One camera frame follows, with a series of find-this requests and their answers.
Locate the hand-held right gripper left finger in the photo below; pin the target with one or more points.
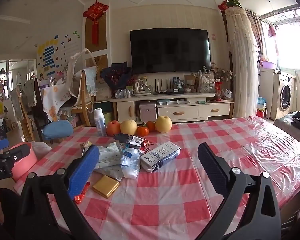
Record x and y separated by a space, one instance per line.
83 170

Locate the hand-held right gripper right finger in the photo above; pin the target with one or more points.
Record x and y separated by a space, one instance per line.
212 170

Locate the pink plastic bin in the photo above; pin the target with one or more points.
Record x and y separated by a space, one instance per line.
25 162

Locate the yellow sponge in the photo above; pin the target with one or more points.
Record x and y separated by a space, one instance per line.
105 186

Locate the white wet wipes pack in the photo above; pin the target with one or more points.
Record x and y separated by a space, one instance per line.
110 155

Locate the Magicday clear plastic packet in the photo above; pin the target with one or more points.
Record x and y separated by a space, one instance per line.
130 165

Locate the red snack packet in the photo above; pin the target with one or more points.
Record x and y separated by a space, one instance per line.
146 143

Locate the small brown snack wrapper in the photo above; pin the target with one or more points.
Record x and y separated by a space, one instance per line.
85 144

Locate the grey foil packet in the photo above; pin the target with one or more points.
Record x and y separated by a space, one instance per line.
110 173

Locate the red candy wrapper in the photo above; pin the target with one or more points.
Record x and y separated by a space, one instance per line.
80 197

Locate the light wooden chair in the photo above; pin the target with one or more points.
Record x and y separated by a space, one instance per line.
83 105
26 125

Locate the grey lace cloth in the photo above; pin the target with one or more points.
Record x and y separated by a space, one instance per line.
16 102
29 92

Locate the blue round stool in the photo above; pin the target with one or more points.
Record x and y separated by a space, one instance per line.
57 129

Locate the dark wooden chair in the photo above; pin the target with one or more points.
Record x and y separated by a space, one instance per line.
41 120

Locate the white drink bottle blue label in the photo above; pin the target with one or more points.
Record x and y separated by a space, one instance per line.
100 122

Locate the red apple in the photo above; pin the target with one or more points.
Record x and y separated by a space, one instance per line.
113 128

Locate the black silver snack packet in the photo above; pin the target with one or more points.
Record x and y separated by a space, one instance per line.
127 139

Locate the grey milk carton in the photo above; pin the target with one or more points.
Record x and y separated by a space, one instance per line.
160 156

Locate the red white checkered tablecloth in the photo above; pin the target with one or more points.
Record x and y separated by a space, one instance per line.
165 205

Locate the yellow pear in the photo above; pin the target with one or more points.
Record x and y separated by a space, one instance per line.
163 124
128 127

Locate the white television cabinet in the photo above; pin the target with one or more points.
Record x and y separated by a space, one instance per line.
177 112

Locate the orange tangerine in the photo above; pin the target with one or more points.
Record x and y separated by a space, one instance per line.
143 130
151 126

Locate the pink storage box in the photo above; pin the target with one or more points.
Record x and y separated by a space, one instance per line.
148 112

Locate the clear plastic bag of goods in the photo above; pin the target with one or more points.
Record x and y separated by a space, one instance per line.
206 82

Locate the white lace chair cloth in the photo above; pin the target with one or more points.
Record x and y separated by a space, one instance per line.
90 81

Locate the cream tote bag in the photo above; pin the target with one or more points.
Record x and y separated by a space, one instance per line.
71 80

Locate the black router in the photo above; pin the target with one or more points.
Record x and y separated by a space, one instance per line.
168 90

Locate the clear water bottles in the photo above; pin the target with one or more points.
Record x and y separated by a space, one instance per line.
177 82

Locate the dried flower bunch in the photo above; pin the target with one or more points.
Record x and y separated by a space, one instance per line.
223 72

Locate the dark blue flower bouquet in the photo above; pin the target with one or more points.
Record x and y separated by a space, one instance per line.
115 75

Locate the white electric kettle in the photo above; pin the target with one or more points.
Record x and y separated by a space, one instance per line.
141 87

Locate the white washing machine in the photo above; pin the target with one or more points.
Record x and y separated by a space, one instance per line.
285 97

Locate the lace covered air conditioner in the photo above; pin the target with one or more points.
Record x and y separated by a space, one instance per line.
240 55

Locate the purple plastic basin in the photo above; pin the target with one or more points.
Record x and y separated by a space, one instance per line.
268 64

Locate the black flat television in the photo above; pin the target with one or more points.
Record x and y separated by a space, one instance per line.
170 50

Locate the patterned window curtain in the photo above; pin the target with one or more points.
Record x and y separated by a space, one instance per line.
255 30

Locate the large red knot ornament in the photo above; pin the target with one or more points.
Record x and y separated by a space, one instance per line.
95 11

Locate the small red knot ornament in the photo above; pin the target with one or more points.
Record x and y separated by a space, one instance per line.
223 5

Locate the green potted plant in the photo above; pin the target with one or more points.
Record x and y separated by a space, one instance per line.
233 3

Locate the blue strip wall poster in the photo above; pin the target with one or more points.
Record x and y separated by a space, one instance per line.
50 55

